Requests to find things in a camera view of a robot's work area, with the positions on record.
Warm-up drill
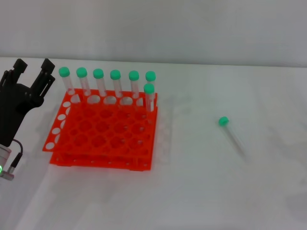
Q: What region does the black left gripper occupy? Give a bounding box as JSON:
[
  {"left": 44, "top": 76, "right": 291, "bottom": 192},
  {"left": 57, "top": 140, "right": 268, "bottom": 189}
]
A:
[{"left": 0, "top": 58, "right": 56, "bottom": 147}]

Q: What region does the green capped clear test tube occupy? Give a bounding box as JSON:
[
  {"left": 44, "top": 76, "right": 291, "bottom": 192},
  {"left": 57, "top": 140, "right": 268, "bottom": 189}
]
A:
[
  {"left": 76, "top": 67, "right": 92, "bottom": 96},
  {"left": 58, "top": 66, "right": 79, "bottom": 104},
  {"left": 143, "top": 83, "right": 155, "bottom": 125},
  {"left": 128, "top": 70, "right": 141, "bottom": 99},
  {"left": 93, "top": 68, "right": 108, "bottom": 97},
  {"left": 218, "top": 116, "right": 250, "bottom": 161},
  {"left": 145, "top": 70, "right": 157, "bottom": 96},
  {"left": 110, "top": 69, "right": 124, "bottom": 98}
]

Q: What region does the orange plastic test tube rack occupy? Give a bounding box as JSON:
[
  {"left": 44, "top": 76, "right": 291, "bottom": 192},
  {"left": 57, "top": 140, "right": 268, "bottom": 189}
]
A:
[{"left": 42, "top": 88, "right": 159, "bottom": 172}]

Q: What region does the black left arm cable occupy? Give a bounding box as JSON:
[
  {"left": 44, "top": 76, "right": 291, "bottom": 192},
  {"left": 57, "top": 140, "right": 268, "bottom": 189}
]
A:
[{"left": 9, "top": 139, "right": 24, "bottom": 173}]

